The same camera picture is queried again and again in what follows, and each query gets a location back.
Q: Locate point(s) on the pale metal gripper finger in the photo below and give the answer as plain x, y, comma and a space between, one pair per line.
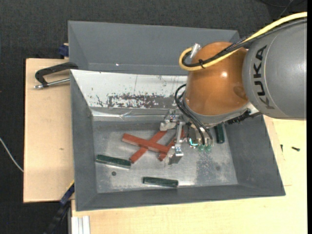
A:
168, 123
174, 158

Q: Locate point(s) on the dark green flat block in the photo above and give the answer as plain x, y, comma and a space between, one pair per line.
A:
112, 161
220, 135
159, 181

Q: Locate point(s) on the red-brown flat block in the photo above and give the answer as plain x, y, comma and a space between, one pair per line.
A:
136, 140
139, 155

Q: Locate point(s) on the grey metal bin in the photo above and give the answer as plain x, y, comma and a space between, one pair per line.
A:
146, 45

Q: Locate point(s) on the small black screw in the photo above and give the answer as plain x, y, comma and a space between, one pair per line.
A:
296, 149

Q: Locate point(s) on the pale cardboard board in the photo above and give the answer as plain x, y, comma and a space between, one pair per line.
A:
46, 135

